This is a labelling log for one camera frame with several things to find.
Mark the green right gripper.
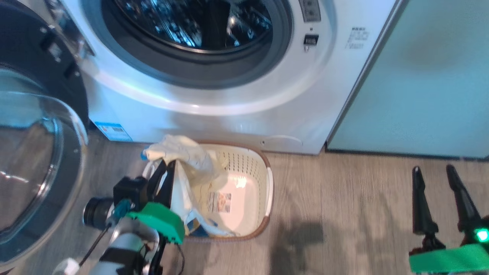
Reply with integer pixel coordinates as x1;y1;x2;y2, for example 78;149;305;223
408;164;489;274

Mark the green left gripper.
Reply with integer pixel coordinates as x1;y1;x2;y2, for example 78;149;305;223
125;159;186;245

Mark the dark round washing machine door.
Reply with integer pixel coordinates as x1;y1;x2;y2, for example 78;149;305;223
0;0;90;268

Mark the printed label in basket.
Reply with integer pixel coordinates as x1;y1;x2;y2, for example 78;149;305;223
207;192;232;213

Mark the white perforated laundry basket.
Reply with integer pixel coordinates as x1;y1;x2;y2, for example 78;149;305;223
143;141;274;241

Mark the white washing machine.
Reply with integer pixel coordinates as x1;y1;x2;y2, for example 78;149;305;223
46;0;405;155

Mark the grey rubber door gasket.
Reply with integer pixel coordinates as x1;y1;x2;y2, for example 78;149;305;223
101;0;293;90

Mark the steel washing machine drum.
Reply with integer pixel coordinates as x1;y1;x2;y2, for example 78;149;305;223
113;0;274;52

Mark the black door latch socket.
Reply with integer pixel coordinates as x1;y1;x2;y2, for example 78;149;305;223
304;34;319;52

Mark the black cabinet kickboard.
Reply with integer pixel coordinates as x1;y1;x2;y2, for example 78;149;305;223
325;147;489;161

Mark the blue energy label sticker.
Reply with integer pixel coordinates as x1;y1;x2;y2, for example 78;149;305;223
94;121;132;142

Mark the teal cabinet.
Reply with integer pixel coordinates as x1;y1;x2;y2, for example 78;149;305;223
327;0;489;159

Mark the round white filter cover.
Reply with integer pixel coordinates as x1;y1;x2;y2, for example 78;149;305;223
262;134;304;148

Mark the grey warning sticker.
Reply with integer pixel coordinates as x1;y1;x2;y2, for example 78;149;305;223
298;0;321;23

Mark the white cable tag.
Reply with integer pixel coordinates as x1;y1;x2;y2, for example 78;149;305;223
53;259;79;275

